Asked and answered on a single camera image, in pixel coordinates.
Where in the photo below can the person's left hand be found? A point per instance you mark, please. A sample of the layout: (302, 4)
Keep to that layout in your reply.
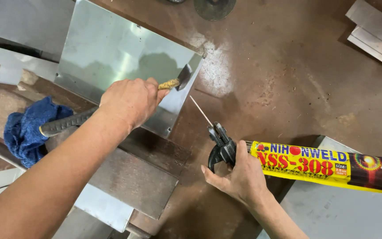
(128, 101)

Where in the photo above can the person's right hand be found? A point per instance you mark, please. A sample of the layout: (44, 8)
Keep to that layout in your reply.
(244, 181)

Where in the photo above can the black welding electrode holder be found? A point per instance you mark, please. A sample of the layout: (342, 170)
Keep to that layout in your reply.
(224, 146)

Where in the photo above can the chipping hammer with black grip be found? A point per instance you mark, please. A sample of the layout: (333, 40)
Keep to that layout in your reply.
(66, 122)

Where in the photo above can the yellow welding rod packet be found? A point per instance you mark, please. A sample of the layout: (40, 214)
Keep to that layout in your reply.
(327, 164)

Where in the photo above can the shiny steel sheet panel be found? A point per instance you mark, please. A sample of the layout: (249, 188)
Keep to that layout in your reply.
(118, 49)

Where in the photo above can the dark steel plate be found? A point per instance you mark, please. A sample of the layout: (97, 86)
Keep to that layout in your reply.
(161, 152)

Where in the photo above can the thin welding rod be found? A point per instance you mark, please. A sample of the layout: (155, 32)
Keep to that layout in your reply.
(201, 110)

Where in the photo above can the rusty steel plate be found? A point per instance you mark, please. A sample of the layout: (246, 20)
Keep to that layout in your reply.
(134, 182)

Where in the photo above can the grey steel sheet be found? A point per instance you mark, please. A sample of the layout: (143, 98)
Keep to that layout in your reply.
(22, 23)
(8, 64)
(337, 215)
(104, 209)

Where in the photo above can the blue cloth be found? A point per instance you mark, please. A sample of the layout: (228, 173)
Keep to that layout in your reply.
(23, 132)

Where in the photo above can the grey grinding disc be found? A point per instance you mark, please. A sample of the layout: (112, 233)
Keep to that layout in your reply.
(215, 8)

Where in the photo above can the dark steel bar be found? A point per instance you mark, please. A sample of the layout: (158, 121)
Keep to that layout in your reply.
(2, 151)

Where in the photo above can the stack of steel sheets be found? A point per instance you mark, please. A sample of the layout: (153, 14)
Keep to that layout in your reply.
(376, 33)

